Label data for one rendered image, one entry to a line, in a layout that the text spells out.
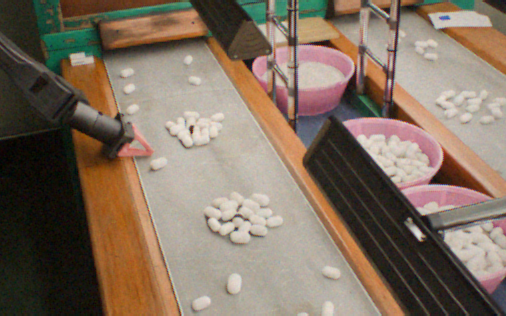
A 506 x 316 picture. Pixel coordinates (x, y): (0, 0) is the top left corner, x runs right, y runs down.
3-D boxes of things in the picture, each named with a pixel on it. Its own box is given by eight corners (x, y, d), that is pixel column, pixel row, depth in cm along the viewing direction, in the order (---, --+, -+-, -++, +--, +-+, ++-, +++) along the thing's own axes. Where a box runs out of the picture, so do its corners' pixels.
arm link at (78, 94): (29, 111, 135) (57, 78, 134) (25, 92, 144) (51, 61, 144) (77, 144, 141) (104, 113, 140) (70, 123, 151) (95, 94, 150)
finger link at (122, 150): (157, 131, 153) (121, 112, 148) (163, 146, 147) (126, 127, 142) (140, 154, 155) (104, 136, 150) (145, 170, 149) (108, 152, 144)
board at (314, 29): (228, 55, 188) (227, 51, 187) (214, 35, 200) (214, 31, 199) (339, 38, 195) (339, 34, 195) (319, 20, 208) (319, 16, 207)
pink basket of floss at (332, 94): (326, 131, 169) (327, 97, 164) (234, 108, 181) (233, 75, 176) (368, 87, 188) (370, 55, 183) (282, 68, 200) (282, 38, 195)
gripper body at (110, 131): (126, 114, 149) (96, 99, 145) (132, 137, 141) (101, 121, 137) (109, 137, 151) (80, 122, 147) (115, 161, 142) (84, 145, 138)
